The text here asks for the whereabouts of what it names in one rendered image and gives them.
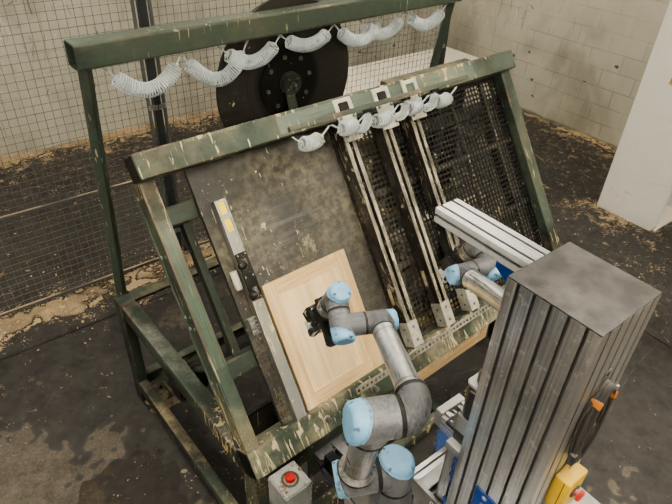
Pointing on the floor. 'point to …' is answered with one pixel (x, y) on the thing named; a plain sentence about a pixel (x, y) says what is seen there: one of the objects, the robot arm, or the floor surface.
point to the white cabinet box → (646, 145)
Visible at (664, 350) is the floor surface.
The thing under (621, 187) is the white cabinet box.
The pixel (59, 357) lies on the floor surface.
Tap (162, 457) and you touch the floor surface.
